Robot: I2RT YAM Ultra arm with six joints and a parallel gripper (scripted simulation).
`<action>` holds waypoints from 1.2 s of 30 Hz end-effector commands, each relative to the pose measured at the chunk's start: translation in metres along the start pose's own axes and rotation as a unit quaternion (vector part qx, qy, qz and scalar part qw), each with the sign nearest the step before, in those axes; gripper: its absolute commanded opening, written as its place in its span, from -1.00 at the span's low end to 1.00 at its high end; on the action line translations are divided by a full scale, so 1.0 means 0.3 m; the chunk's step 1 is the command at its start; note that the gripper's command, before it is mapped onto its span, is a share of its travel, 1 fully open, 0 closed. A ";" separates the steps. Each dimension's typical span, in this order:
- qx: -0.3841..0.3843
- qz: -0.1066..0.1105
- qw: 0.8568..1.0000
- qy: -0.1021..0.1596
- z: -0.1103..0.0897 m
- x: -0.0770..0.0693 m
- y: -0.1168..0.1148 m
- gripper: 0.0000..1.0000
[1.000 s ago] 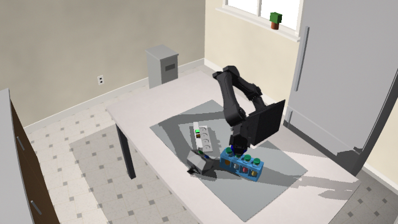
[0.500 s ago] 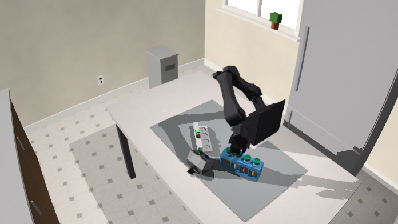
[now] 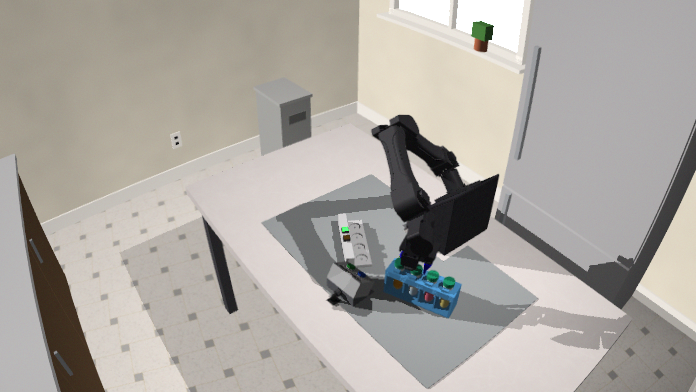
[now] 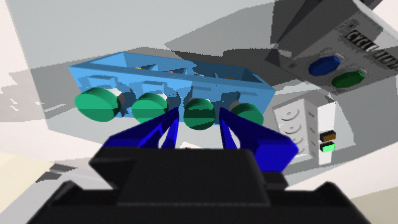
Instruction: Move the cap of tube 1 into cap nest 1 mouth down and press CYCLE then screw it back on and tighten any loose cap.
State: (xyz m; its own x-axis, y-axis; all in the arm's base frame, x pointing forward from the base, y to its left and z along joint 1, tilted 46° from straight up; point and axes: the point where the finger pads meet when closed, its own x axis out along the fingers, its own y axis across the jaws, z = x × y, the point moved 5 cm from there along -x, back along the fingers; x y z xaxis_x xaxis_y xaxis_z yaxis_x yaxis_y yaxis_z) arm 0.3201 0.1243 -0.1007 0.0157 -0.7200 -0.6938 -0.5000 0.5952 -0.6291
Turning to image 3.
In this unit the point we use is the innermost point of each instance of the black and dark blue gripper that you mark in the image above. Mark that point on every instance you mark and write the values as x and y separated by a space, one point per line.
428 261

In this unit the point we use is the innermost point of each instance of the blue tube rack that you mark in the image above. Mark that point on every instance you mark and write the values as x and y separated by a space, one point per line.
437 289

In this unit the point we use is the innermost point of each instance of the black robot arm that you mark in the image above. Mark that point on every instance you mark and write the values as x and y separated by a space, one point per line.
407 197

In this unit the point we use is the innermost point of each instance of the grey flat mat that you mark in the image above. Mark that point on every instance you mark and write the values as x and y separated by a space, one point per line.
426 344

